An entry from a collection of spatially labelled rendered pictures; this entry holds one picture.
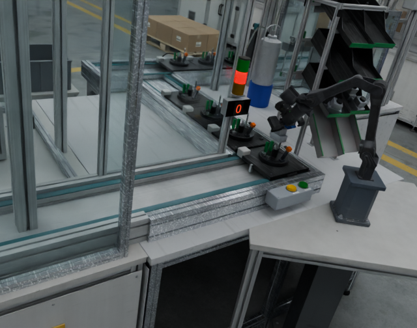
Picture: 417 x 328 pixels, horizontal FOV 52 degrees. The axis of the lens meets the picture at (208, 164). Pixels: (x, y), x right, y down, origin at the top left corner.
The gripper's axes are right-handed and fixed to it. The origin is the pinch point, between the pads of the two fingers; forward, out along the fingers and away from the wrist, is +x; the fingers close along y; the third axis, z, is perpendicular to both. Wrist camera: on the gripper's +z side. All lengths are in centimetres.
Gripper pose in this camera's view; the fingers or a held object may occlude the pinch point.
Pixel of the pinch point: (279, 127)
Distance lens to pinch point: 191.2
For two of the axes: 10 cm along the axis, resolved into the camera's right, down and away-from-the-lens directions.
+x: -4.5, 4.2, 7.9
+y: -8.2, 1.6, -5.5
